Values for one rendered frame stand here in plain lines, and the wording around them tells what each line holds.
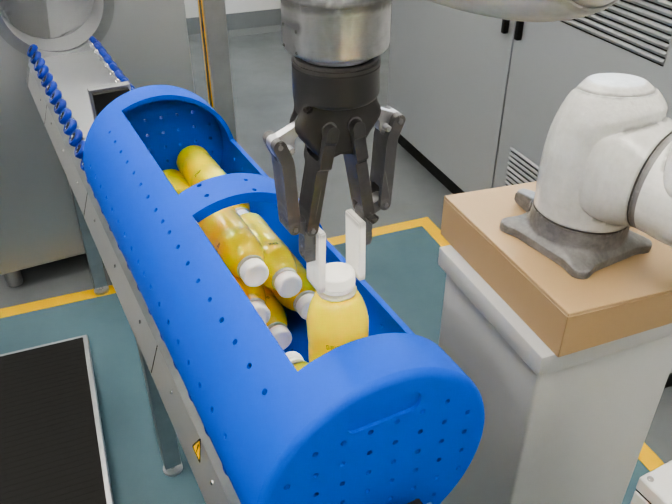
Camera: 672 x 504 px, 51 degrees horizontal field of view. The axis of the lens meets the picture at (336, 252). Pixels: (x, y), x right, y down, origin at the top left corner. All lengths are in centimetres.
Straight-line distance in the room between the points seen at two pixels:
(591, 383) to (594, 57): 148
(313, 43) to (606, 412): 94
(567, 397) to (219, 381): 64
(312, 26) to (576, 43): 206
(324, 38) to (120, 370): 212
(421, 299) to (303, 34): 228
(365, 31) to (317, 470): 42
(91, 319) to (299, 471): 218
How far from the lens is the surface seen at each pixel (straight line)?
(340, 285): 70
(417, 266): 297
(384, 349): 72
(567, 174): 110
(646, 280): 117
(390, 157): 66
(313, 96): 59
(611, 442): 142
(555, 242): 115
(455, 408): 78
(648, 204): 105
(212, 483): 106
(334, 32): 56
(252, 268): 98
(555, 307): 107
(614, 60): 245
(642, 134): 107
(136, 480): 224
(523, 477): 133
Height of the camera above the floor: 172
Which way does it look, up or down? 34 degrees down
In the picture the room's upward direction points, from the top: straight up
